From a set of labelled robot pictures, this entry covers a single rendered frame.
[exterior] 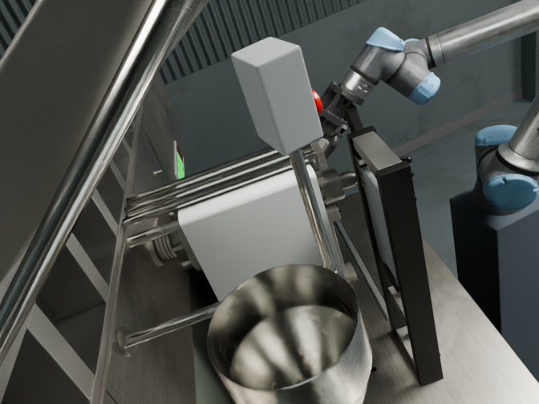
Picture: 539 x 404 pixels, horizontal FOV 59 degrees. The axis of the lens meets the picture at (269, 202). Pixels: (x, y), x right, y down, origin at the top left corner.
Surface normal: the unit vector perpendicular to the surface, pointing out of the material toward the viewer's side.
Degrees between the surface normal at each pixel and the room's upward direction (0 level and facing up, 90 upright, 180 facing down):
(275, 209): 90
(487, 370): 0
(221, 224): 90
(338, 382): 90
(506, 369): 0
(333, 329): 72
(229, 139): 90
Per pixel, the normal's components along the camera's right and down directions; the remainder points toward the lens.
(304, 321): -0.15, 0.31
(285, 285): 0.04, 0.56
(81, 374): 0.94, -0.34
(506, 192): -0.23, 0.70
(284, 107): 0.41, 0.41
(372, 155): -0.29, -0.79
